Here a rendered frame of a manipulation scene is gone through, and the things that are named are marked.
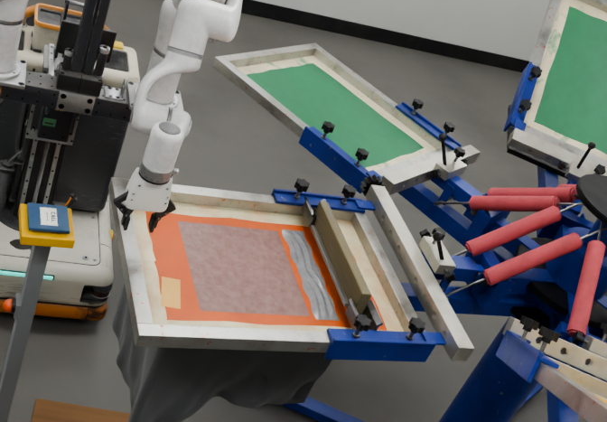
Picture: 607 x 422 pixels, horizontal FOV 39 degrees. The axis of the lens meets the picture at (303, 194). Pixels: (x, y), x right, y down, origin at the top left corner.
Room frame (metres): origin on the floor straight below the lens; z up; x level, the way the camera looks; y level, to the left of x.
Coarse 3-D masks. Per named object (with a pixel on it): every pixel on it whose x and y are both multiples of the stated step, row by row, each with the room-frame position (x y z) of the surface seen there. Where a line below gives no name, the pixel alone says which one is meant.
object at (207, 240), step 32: (160, 224) 1.83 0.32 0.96; (192, 224) 1.88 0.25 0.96; (224, 224) 1.95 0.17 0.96; (256, 224) 2.01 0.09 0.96; (160, 256) 1.71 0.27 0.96; (192, 256) 1.76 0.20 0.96; (224, 256) 1.81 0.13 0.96; (256, 256) 1.87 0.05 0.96; (288, 256) 1.93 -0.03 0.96; (320, 256) 1.99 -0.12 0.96
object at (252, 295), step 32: (160, 288) 1.59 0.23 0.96; (192, 288) 1.64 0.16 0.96; (224, 288) 1.69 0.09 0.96; (256, 288) 1.74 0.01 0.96; (288, 288) 1.80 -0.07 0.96; (192, 320) 1.54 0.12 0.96; (224, 320) 1.58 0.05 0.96; (256, 320) 1.63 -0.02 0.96; (288, 320) 1.68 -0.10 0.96; (320, 320) 1.73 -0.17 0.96
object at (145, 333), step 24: (120, 192) 1.84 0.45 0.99; (192, 192) 1.97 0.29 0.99; (216, 192) 2.02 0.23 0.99; (240, 192) 2.07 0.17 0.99; (120, 216) 1.74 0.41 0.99; (336, 216) 2.20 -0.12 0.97; (360, 216) 2.22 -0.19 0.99; (120, 240) 1.67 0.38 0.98; (360, 240) 2.15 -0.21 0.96; (384, 264) 2.04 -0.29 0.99; (144, 288) 1.53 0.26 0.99; (384, 288) 1.97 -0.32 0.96; (144, 312) 1.46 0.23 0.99; (408, 312) 1.87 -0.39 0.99; (144, 336) 1.39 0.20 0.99; (168, 336) 1.42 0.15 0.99; (192, 336) 1.45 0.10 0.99; (216, 336) 1.48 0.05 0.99; (240, 336) 1.51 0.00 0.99; (264, 336) 1.55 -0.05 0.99; (288, 336) 1.58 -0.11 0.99; (312, 336) 1.62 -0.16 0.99
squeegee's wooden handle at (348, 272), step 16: (320, 208) 2.08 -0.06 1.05; (320, 224) 2.05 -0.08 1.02; (336, 224) 2.02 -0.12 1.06; (336, 240) 1.95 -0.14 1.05; (336, 256) 1.92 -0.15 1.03; (352, 256) 1.91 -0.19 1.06; (336, 272) 1.89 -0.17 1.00; (352, 272) 1.84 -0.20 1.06; (352, 288) 1.81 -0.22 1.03; (368, 288) 1.80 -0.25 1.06
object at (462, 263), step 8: (424, 256) 2.08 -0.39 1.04; (456, 256) 2.15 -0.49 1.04; (456, 264) 2.11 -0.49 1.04; (464, 264) 2.13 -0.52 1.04; (472, 264) 2.15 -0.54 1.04; (456, 272) 2.10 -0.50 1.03; (464, 272) 2.11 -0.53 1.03; (472, 272) 2.12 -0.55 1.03; (456, 280) 2.10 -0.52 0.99; (464, 280) 2.12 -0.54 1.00
